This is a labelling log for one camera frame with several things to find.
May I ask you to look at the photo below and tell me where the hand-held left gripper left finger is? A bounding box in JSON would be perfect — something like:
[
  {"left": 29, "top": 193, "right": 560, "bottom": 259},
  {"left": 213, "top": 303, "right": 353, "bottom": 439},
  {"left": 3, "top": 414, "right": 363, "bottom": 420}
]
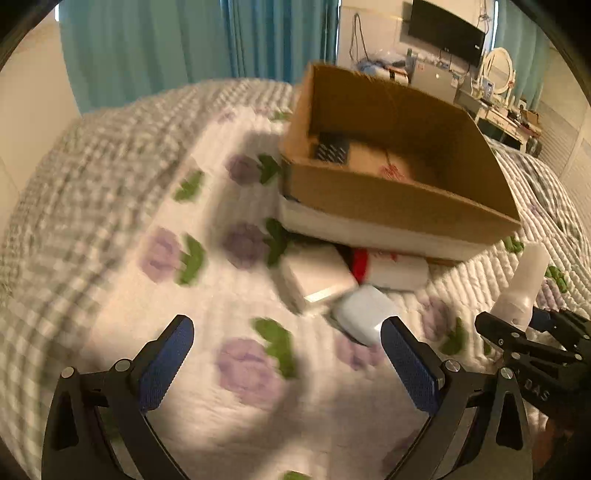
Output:
[{"left": 41, "top": 315, "right": 195, "bottom": 480}]

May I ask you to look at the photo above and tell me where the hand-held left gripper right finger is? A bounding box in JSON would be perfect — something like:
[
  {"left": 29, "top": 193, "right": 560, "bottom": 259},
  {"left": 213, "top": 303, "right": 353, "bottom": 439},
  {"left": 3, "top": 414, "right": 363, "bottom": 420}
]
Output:
[{"left": 380, "top": 316, "right": 537, "bottom": 480}]

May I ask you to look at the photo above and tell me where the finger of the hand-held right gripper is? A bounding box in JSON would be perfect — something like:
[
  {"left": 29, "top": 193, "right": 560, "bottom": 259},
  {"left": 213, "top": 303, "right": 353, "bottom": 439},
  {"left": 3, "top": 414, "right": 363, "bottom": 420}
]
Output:
[
  {"left": 475, "top": 311, "right": 586, "bottom": 366},
  {"left": 530, "top": 307, "right": 591, "bottom": 352}
]

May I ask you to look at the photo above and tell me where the white plastic bottle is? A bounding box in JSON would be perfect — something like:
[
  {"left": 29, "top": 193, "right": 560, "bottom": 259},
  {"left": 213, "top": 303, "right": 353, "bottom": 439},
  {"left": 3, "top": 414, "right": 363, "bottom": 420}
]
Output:
[{"left": 493, "top": 244, "right": 551, "bottom": 333}]

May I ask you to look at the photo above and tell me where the brown cardboard box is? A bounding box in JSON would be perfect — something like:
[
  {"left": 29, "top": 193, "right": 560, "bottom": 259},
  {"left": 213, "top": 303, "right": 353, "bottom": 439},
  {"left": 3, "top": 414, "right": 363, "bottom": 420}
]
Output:
[{"left": 278, "top": 62, "right": 523, "bottom": 248}]

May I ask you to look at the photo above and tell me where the white rounded case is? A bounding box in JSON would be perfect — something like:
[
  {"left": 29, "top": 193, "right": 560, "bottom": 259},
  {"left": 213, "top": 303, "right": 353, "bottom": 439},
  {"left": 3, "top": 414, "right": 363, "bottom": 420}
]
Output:
[{"left": 331, "top": 285, "right": 400, "bottom": 348}]

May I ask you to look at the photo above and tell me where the white tube red cap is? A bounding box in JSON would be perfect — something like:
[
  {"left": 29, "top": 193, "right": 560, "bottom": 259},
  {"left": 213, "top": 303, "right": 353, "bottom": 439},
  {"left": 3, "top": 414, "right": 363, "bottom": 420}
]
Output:
[{"left": 352, "top": 248, "right": 431, "bottom": 292}]

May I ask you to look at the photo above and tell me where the small white box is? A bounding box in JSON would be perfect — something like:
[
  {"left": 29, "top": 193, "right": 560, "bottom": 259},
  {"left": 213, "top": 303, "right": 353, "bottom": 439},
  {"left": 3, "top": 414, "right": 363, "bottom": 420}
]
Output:
[{"left": 283, "top": 248, "right": 360, "bottom": 315}]

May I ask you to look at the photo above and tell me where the floral quilted bed cover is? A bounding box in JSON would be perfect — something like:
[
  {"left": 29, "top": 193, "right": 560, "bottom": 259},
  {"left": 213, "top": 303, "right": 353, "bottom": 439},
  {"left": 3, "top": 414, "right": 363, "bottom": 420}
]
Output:
[{"left": 0, "top": 78, "right": 591, "bottom": 480}]

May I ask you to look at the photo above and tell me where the red patterned item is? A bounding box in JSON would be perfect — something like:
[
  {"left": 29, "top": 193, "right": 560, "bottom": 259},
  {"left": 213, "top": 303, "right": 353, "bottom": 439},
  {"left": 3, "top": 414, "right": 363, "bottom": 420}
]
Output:
[{"left": 380, "top": 163, "right": 417, "bottom": 182}]

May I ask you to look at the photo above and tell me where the white dressing table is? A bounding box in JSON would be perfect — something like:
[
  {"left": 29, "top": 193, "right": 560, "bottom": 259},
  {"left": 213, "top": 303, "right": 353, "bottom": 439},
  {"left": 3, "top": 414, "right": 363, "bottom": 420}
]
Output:
[{"left": 454, "top": 88, "right": 544, "bottom": 154}]

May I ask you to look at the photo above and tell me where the black remote control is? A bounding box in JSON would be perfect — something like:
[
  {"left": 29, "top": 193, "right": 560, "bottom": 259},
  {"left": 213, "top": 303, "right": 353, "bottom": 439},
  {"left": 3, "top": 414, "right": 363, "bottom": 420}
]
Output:
[{"left": 313, "top": 132, "right": 350, "bottom": 164}]

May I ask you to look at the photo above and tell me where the oval white vanity mirror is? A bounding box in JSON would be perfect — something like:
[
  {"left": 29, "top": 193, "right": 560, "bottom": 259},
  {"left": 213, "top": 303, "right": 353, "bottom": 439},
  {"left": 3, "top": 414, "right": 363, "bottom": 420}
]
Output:
[{"left": 482, "top": 47, "right": 515, "bottom": 105}]

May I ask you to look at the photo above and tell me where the silver laptop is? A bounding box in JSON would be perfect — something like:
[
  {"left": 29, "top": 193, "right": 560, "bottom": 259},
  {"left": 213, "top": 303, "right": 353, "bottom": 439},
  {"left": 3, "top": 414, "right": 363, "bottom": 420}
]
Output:
[{"left": 410, "top": 62, "right": 456, "bottom": 103}]

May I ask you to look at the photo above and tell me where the blue cloth pile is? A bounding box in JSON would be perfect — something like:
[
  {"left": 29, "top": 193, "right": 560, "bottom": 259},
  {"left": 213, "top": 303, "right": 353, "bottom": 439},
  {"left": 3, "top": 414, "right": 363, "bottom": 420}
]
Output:
[{"left": 357, "top": 50, "right": 408, "bottom": 77}]

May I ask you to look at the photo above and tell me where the teal curtain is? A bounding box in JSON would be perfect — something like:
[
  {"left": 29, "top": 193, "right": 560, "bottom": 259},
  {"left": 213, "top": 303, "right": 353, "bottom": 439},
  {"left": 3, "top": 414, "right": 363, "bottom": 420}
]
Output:
[{"left": 59, "top": 0, "right": 341, "bottom": 117}]

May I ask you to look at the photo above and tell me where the black wall television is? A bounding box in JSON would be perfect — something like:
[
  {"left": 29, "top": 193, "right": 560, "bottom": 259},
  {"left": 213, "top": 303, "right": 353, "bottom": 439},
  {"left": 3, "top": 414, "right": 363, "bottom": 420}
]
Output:
[{"left": 408, "top": 0, "right": 487, "bottom": 68}]

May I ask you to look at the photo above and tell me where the hanging black cable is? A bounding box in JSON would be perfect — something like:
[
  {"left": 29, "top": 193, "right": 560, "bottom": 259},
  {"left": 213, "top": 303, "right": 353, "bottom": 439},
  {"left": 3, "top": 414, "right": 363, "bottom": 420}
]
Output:
[{"left": 350, "top": 12, "right": 371, "bottom": 66}]

